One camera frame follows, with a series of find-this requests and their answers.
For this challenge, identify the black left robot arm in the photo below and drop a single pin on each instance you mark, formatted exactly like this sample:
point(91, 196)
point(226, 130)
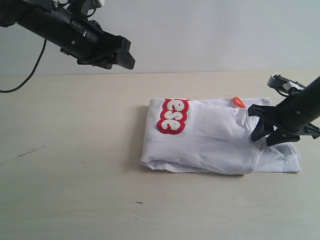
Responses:
point(68, 25)

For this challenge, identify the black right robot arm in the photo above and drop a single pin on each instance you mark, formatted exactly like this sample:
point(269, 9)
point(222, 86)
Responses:
point(312, 87)

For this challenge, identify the orange garment tag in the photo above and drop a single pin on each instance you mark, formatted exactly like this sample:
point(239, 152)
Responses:
point(238, 102)

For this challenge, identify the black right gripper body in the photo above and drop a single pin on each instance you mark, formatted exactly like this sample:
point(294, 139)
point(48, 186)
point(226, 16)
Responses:
point(295, 114)

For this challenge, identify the white t-shirt with red lettering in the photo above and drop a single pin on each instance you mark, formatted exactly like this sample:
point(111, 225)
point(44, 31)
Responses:
point(209, 135)

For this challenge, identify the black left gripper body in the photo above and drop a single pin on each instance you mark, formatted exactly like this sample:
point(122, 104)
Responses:
point(90, 45)

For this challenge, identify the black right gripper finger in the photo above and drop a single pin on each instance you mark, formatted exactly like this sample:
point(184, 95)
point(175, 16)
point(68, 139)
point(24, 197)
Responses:
point(280, 137)
point(266, 122)

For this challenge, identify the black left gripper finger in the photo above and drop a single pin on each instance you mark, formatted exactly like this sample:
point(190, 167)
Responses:
point(123, 59)

